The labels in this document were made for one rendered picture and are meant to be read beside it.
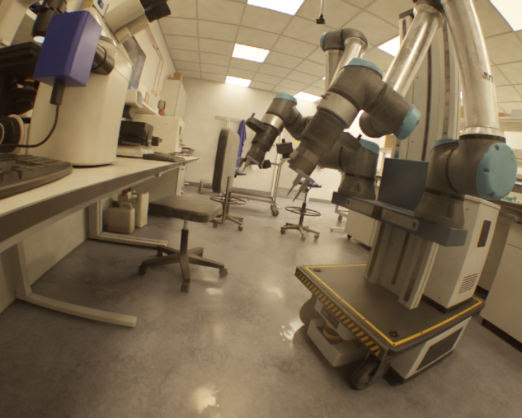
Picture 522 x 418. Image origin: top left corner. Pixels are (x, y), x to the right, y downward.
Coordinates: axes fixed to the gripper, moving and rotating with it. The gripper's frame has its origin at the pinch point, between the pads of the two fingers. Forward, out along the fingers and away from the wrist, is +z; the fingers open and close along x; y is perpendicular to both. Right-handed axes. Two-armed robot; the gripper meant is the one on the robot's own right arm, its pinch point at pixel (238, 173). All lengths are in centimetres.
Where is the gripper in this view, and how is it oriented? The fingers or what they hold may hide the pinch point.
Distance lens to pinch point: 87.7
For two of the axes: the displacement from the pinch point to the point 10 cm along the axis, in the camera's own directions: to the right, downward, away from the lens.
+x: -4.8, -1.2, 8.7
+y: 7.6, 4.5, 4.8
